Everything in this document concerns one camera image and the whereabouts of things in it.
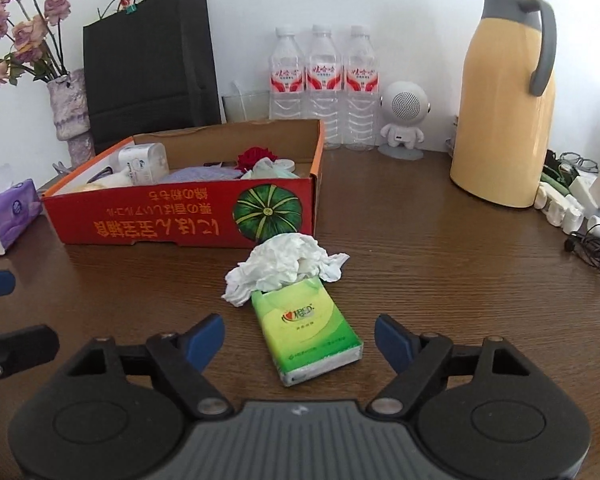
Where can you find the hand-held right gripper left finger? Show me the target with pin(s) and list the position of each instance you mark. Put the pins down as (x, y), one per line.
(205, 340)

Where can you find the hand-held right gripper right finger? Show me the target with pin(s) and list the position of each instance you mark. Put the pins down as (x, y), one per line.
(395, 342)

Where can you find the green tissue packet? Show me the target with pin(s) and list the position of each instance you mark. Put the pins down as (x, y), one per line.
(305, 330)

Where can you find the white tissue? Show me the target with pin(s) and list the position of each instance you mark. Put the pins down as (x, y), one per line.
(280, 260)

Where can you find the red cardboard box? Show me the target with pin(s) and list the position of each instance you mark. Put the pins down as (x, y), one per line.
(180, 215)

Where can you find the yellow white plush toy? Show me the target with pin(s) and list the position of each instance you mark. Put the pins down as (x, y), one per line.
(111, 179)

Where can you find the purple knitted cloth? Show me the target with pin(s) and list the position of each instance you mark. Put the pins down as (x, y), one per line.
(200, 174)

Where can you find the iridescent gauze bag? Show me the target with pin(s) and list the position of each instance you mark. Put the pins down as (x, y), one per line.
(270, 169)

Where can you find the red rose flower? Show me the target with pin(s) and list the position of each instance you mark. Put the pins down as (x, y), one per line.
(252, 157)

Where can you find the white ribbed lid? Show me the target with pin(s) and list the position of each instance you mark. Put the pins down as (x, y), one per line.
(285, 164)

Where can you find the purple tissue box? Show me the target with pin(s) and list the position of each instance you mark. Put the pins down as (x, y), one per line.
(10, 210)

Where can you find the mottled purple vase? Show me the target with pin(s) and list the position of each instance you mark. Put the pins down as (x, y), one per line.
(70, 110)

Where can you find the black earphones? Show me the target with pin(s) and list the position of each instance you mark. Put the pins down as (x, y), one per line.
(571, 245)

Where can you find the white power strip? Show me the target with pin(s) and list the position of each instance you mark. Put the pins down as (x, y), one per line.
(560, 210)

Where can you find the clear glass cup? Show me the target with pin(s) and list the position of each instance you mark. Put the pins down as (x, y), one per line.
(247, 110)

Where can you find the white robot speaker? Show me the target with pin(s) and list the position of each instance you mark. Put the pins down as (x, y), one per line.
(405, 105)

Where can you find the white plastic spoon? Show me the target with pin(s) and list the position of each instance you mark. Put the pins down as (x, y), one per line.
(240, 100)

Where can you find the dried pink flowers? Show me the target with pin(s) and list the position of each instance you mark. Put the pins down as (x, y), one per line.
(30, 32)

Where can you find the yellow thermos jug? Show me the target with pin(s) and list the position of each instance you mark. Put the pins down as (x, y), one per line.
(500, 110)

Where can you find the black paper bag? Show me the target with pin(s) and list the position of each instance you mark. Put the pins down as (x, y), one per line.
(145, 70)

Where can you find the black eyeglasses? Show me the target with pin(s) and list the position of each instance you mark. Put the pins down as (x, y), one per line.
(587, 163)

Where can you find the clear water bottle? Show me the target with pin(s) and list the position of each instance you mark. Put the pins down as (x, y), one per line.
(286, 80)
(362, 80)
(323, 80)

